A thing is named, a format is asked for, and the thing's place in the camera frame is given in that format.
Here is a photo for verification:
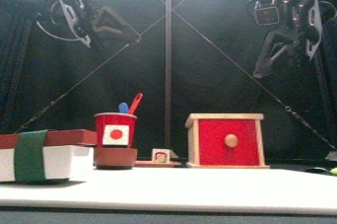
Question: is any red toy cup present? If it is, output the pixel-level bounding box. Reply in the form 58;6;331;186
93;112;138;149

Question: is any red drawer with wooden knob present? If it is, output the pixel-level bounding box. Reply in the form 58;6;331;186
197;118;260;167

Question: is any wooden box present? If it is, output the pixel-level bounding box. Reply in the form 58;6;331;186
183;112;271;170

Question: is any vertical metal frame pole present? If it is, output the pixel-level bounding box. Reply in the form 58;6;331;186
163;0;173;153

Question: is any thin steel brace wire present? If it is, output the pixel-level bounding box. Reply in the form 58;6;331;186
15;0;222;134
127;0;337;152

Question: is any blue toy spoon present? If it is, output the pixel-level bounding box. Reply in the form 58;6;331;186
117;102;130;114

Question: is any light wooden tray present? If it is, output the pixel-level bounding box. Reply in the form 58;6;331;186
133;159;182;169

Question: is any toy nigiri sushi green band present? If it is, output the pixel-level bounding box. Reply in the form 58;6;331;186
0;129;98;184

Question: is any toy maki sushi roll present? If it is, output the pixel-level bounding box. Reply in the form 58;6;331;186
101;124;131;147

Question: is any white cable of left arm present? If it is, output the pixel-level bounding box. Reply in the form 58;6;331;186
35;20;82;42

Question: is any white plastic cutting board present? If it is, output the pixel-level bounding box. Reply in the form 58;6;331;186
0;166;337;216

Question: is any red toy spoon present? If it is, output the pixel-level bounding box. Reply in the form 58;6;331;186
127;92;145;115

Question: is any small white picture cube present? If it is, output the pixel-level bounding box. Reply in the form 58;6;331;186
151;148;171;164

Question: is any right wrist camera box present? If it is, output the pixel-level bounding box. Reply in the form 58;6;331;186
252;0;280;27

